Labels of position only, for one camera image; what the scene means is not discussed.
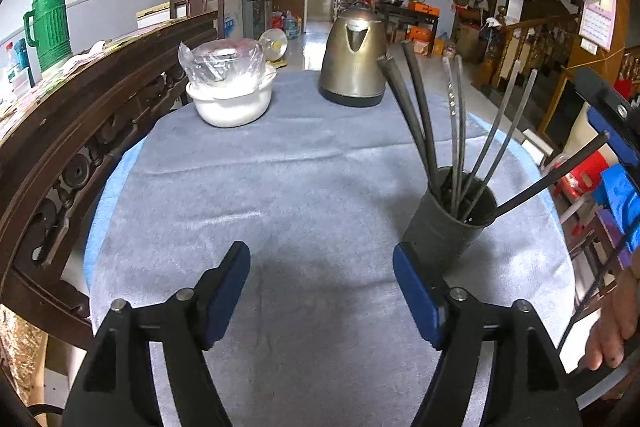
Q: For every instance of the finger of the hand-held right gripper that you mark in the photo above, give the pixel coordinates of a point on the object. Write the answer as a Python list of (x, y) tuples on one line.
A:
[(615, 132)]

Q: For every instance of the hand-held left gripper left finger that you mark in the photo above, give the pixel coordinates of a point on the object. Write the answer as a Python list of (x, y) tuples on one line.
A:
[(227, 292)]

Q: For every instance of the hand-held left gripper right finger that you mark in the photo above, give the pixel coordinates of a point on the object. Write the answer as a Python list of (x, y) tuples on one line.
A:
[(417, 292)]

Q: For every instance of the dark grey utensil holder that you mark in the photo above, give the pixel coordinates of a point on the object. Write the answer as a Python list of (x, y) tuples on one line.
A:
[(440, 227)]

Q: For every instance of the thin dark chopstick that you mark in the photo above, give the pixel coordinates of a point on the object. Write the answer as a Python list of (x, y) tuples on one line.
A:
[(550, 174)]

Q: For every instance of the thick black chopstick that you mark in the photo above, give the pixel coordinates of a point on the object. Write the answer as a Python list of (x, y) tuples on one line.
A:
[(417, 82), (400, 102)]

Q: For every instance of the person's right hand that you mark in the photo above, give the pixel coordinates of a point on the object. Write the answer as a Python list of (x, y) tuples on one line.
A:
[(612, 332)]

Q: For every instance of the blue bag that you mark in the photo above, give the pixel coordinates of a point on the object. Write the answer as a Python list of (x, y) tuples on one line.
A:
[(620, 202)]

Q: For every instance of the wooden stair railing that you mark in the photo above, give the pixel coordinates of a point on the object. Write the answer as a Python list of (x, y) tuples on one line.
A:
[(530, 52)]

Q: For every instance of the grey towel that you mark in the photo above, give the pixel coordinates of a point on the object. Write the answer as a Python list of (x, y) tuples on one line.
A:
[(300, 187)]

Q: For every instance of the light blue cloth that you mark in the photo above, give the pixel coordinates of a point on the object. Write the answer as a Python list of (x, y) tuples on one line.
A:
[(102, 217)]

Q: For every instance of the white bowl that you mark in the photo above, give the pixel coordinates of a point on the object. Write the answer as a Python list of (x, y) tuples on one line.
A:
[(230, 107)]

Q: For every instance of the golden patterned cloth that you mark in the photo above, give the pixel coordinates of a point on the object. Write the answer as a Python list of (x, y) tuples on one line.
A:
[(20, 357)]

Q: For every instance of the dark carved wooden table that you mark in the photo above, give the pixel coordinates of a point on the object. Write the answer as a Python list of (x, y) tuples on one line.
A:
[(75, 132)]

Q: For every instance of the orange box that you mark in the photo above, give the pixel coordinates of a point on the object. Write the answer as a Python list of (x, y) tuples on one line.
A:
[(425, 9)]

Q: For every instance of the bronze electric kettle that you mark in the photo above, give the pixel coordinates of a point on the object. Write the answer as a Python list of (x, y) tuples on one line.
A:
[(350, 67)]

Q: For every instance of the dark side table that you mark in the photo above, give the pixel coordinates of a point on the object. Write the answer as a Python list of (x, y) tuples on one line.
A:
[(405, 19)]

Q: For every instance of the small yellow floor fan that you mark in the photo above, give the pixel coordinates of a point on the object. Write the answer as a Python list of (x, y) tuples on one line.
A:
[(273, 47)]

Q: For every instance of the blue water jug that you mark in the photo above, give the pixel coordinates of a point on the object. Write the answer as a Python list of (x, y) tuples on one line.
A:
[(292, 26)]

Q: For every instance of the white crumpled tissue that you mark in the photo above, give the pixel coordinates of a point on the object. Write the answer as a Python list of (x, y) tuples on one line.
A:
[(85, 57)]

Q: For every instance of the white appliance with blue print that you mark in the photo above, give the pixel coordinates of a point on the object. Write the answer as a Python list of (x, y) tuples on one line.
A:
[(232, 14)]

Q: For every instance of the white chest freezer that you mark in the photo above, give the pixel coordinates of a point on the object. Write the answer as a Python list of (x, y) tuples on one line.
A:
[(154, 16)]

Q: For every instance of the wooden chair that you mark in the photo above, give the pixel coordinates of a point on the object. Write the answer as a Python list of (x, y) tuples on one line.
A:
[(197, 7)]

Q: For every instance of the blue bottle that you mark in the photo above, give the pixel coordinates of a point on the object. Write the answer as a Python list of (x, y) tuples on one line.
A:
[(22, 54)]

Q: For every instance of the red-capped plastic bottle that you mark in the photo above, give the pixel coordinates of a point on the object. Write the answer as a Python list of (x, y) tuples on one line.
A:
[(11, 62)]

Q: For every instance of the green thermos flask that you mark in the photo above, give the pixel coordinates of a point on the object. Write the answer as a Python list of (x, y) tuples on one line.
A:
[(50, 27)]

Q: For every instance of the pink wall calendar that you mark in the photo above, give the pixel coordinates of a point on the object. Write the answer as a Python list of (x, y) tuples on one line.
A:
[(597, 12)]

